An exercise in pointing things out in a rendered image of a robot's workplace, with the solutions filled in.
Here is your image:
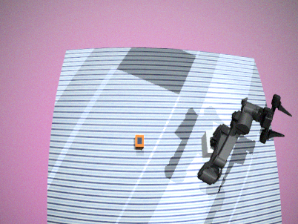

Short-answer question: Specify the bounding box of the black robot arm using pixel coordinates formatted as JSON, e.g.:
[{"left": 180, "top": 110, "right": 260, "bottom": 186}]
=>
[{"left": 197, "top": 97, "right": 273, "bottom": 185}]

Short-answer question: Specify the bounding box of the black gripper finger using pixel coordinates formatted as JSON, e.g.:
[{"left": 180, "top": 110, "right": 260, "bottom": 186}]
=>
[
  {"left": 268, "top": 130, "right": 285, "bottom": 140},
  {"left": 278, "top": 102, "right": 292, "bottom": 116}
]

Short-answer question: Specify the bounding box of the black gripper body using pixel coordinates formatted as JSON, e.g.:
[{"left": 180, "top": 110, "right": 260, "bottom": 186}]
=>
[{"left": 253, "top": 94, "right": 280, "bottom": 144}]

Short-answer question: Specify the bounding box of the orange block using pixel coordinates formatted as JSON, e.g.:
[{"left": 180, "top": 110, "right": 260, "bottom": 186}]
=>
[{"left": 135, "top": 135, "right": 144, "bottom": 148}]

